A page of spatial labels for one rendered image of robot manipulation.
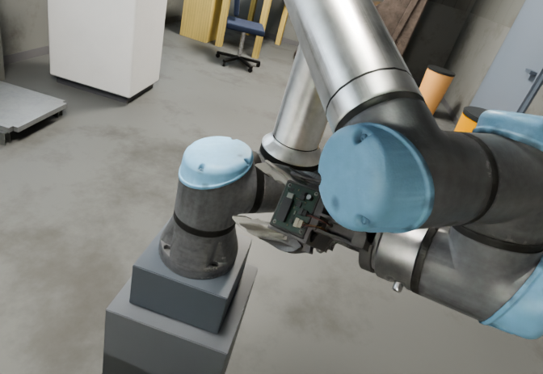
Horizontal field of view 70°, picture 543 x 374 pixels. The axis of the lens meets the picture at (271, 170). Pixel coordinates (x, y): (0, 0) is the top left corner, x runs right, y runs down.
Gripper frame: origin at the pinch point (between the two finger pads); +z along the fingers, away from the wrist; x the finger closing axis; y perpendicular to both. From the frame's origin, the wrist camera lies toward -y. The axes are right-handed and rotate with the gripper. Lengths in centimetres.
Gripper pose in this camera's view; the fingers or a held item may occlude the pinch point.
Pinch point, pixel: (253, 195)
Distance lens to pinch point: 55.4
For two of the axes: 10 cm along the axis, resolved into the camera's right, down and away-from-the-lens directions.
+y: -4.7, -3.3, -8.2
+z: -7.9, -2.5, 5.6
